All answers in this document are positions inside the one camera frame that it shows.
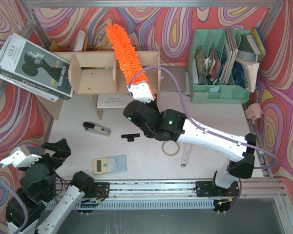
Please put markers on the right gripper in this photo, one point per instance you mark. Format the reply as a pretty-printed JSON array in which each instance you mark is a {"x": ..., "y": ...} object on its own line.
[{"x": 153, "y": 103}]

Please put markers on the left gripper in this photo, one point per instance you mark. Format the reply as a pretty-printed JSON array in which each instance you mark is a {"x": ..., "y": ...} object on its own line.
[{"x": 50, "y": 158}]

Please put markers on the white black stapler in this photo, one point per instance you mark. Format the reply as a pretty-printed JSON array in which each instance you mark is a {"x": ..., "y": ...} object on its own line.
[{"x": 96, "y": 129}]

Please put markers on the clear tape roll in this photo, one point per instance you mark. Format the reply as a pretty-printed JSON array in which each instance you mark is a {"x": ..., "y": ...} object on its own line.
[{"x": 170, "y": 148}]

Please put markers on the orange chenille duster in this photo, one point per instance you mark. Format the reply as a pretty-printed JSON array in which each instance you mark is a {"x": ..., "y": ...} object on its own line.
[{"x": 126, "y": 55}]

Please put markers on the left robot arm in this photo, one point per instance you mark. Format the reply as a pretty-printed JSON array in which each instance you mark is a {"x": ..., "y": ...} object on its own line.
[{"x": 23, "y": 211}]

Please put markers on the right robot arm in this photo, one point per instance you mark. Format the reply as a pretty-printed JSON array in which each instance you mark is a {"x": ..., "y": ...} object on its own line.
[{"x": 176, "y": 126}]

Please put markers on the wooden bookshelf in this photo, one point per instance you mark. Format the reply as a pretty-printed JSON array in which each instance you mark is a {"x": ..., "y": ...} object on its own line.
[{"x": 93, "y": 73}]

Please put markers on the black binder clip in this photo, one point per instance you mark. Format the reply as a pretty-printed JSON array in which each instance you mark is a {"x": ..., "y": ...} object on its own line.
[{"x": 130, "y": 137}]

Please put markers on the spiral notebook under shelf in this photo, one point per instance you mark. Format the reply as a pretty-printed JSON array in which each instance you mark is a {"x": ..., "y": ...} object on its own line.
[{"x": 113, "y": 100}]

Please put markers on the yellow blue calculator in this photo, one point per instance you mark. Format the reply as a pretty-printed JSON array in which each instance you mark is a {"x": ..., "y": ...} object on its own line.
[{"x": 111, "y": 164}]

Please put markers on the green plastic file organizer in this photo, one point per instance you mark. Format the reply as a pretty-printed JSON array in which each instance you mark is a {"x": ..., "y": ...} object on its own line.
[{"x": 206, "y": 40}]

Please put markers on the Twins story magazine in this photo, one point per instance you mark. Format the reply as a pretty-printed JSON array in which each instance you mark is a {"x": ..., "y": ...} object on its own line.
[{"x": 35, "y": 69}]

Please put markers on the open book in organizer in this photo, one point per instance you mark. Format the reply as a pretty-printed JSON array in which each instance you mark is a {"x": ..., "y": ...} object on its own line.
[{"x": 250, "y": 70}]

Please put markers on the pink piggy figure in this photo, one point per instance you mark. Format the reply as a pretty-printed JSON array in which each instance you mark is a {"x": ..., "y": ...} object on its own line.
[{"x": 253, "y": 112}]

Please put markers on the blue yellow book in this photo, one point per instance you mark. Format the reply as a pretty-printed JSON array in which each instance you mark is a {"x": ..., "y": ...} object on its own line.
[{"x": 253, "y": 43}]

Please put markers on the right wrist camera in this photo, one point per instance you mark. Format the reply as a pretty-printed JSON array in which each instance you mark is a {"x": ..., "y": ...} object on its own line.
[{"x": 141, "y": 92}]

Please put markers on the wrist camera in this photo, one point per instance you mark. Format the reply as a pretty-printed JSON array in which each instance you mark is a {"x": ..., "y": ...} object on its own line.
[
  {"x": 141, "y": 92},
  {"x": 20, "y": 157}
]

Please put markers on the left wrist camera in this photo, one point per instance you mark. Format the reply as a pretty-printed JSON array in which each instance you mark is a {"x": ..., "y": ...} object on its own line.
[{"x": 20, "y": 157}]

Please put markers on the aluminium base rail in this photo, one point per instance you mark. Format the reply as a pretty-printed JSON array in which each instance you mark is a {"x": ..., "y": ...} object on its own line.
[{"x": 185, "y": 189}]

